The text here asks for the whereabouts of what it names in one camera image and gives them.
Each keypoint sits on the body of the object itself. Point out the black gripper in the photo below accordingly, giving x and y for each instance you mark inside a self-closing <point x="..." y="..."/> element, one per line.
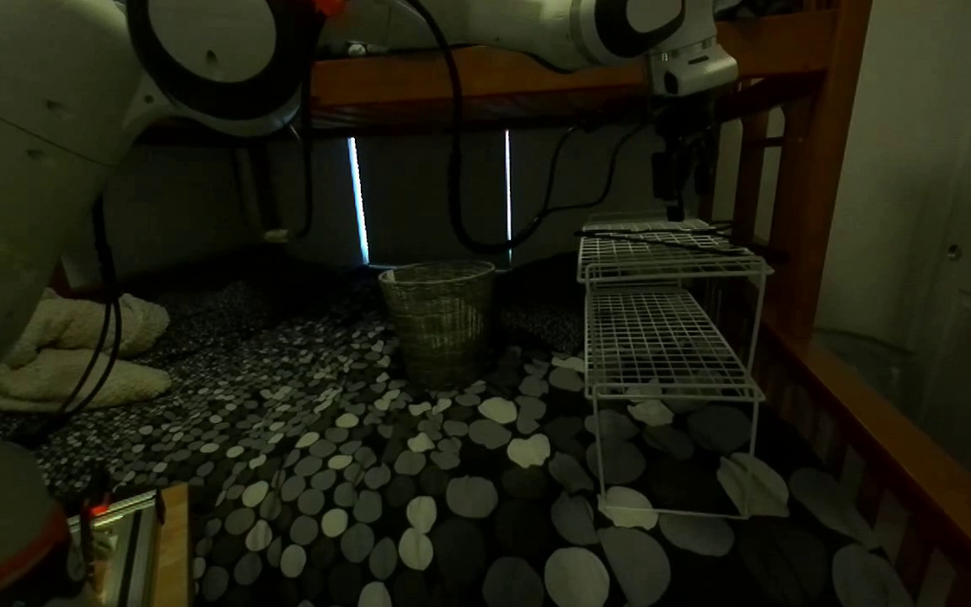
<point x="672" y="160"/>

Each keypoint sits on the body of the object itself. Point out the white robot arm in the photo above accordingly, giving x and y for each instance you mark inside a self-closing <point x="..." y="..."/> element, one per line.
<point x="79" y="82"/>

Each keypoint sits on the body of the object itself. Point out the woven wicker basket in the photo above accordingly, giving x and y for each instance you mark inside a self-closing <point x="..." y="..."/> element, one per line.
<point x="439" y="314"/>

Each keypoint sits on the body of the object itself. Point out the white closet door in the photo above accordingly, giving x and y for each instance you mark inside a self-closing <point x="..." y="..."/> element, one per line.
<point x="902" y="233"/>

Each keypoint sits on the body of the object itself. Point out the spotted black grey bedspread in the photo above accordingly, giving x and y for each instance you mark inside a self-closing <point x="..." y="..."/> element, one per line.
<point x="325" y="475"/>

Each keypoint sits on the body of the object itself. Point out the cream folded blanket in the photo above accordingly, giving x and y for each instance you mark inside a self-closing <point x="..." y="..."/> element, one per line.
<point x="66" y="346"/>

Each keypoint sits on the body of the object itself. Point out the green framed box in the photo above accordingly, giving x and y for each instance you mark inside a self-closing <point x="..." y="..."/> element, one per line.
<point x="136" y="549"/>

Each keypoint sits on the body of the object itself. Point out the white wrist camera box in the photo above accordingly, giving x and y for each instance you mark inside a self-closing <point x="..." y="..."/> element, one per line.
<point x="691" y="68"/>

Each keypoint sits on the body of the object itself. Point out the white wire shelf rack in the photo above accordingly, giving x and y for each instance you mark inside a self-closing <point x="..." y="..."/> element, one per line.
<point x="647" y="339"/>

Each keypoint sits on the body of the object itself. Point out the wooden bunk bed frame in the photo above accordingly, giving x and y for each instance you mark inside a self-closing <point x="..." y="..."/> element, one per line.
<point x="802" y="66"/>

